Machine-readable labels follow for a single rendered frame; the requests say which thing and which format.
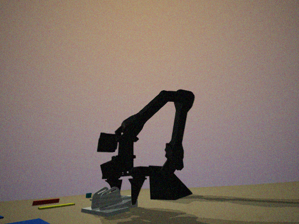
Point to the blue flat square plate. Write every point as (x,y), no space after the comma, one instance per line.
(33,221)

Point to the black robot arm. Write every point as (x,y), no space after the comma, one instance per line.
(131,127)

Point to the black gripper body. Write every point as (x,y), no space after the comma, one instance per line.
(135,172)

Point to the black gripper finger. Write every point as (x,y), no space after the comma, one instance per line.
(136,184)
(114,183)

